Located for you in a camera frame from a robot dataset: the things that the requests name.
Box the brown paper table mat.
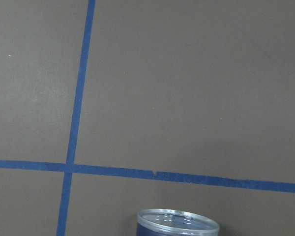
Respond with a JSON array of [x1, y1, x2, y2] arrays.
[[0, 0, 295, 236]]

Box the clear tennis ball can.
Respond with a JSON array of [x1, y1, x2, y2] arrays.
[[136, 208, 220, 236]]

